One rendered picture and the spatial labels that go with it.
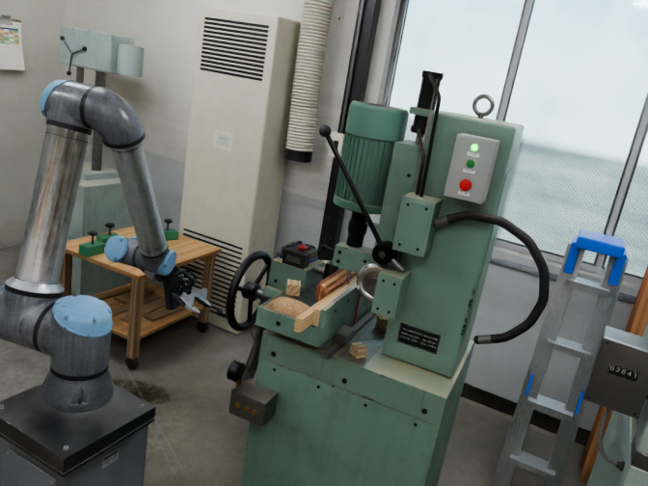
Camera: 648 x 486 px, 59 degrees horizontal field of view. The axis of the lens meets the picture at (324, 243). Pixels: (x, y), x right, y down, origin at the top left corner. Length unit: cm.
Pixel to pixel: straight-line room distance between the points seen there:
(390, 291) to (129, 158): 81
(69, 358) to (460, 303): 105
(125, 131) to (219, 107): 170
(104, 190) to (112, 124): 213
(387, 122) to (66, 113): 86
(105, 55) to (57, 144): 203
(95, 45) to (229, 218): 127
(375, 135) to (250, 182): 164
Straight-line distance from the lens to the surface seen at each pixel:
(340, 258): 178
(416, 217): 151
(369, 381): 166
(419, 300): 165
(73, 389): 170
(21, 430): 168
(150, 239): 189
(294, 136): 314
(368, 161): 165
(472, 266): 159
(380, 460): 177
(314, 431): 181
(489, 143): 147
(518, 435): 248
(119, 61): 362
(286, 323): 164
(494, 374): 321
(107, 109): 163
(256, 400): 176
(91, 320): 162
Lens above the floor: 158
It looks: 17 degrees down
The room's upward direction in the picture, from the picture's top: 10 degrees clockwise
